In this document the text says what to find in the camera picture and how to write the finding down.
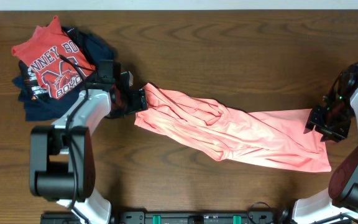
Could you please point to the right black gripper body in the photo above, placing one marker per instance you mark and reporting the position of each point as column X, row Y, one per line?
column 338, row 116

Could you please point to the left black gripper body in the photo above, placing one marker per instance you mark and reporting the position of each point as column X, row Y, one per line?
column 125, row 104

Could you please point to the pink t-shirt with gold print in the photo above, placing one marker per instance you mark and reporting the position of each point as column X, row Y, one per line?
column 273, row 139

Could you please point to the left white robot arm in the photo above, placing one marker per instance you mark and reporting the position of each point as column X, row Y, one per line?
column 62, row 168

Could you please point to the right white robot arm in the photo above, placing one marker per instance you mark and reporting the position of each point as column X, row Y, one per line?
column 339, row 202

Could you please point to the red folded Boyd t-shirt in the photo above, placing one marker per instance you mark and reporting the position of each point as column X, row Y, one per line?
column 59, row 64

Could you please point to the black folded printed shirt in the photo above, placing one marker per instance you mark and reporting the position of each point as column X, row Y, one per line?
column 35, row 91

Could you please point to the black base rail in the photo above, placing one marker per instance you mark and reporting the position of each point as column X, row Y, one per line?
column 253, row 216

